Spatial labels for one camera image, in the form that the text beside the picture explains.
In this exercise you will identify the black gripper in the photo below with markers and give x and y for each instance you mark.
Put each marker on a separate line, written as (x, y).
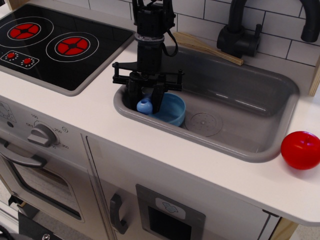
(147, 72)

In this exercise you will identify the grey spoon blue handle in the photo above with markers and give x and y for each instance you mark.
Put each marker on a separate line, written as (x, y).
(145, 105)

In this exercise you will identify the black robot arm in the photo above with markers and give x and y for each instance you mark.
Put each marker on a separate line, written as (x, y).
(152, 20)

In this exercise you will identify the light blue bowl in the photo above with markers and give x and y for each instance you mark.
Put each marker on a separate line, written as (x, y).
(172, 110)

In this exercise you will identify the grey plastic sink basin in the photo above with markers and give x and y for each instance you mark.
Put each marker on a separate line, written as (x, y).
(242, 111)

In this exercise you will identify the wooden spatula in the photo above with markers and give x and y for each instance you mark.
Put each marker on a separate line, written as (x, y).
(193, 43)

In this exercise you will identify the black toy stovetop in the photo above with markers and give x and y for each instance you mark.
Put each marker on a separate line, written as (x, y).
(58, 51)

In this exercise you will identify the black faucet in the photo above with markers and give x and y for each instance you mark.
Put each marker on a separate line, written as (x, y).
(287, 29)

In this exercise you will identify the grey oven knob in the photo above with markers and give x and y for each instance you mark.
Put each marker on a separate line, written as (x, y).
(41, 135)

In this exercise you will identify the toy oven door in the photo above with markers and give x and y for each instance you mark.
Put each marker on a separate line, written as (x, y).
(61, 189)

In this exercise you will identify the grey dispenser panel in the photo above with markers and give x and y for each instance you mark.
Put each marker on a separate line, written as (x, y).
(168, 219)

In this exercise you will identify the red toy apple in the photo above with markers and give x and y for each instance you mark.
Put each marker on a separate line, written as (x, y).
(301, 150)

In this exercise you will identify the grey oven door handle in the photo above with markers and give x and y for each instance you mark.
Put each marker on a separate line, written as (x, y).
(34, 161)

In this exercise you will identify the grey cabinet door handle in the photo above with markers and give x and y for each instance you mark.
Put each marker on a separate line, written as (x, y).
(118, 224)

